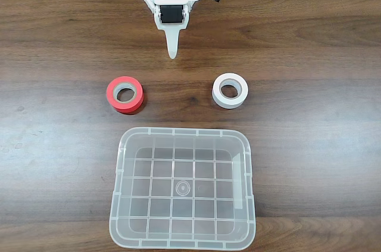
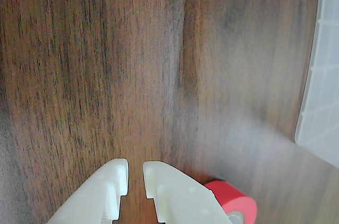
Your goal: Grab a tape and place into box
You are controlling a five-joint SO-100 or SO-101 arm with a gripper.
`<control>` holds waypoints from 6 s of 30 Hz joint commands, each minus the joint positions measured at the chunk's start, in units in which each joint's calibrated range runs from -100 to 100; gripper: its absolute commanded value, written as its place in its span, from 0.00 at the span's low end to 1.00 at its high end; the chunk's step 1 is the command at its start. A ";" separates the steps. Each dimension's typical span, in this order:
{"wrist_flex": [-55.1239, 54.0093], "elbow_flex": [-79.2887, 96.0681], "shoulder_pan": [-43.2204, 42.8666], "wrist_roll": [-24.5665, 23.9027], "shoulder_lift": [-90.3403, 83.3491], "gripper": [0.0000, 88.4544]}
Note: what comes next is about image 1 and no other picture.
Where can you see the red tape roll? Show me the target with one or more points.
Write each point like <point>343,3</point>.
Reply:
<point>113,97</point>

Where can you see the clear plastic storage box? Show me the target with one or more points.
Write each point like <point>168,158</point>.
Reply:
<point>143,234</point>

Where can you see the white tape roll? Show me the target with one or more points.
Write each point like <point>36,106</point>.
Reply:
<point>218,97</point>

